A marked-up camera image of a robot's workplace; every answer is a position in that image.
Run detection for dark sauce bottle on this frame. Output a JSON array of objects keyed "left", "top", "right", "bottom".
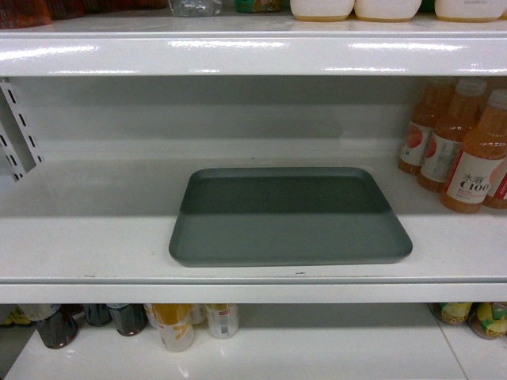
[{"left": 19, "top": 304, "right": 78, "bottom": 349}]

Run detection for orange juice bottle C100 label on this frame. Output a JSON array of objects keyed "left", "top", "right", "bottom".
[{"left": 440, "top": 89, "right": 506, "bottom": 214}]

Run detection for grey silver serving tray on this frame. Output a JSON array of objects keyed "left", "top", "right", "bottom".
[{"left": 169, "top": 167, "right": 413, "bottom": 268}]

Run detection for orange juice bottle rear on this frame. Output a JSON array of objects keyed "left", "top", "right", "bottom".
[{"left": 398, "top": 77, "right": 457, "bottom": 175}]

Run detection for orange juice bottle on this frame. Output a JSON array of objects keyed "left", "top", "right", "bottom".
[
  {"left": 417, "top": 78, "right": 487, "bottom": 192},
  {"left": 398, "top": 77, "right": 457, "bottom": 175}
]

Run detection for yellow white drink can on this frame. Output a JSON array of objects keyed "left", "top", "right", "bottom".
[{"left": 152, "top": 303, "right": 195, "bottom": 352}]

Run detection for orange juice bottle middle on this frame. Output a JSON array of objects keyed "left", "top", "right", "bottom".
[{"left": 417, "top": 78, "right": 487, "bottom": 192}]

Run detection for white metal store shelf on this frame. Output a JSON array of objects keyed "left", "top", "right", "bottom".
[{"left": 1, "top": 10, "right": 506, "bottom": 379}]

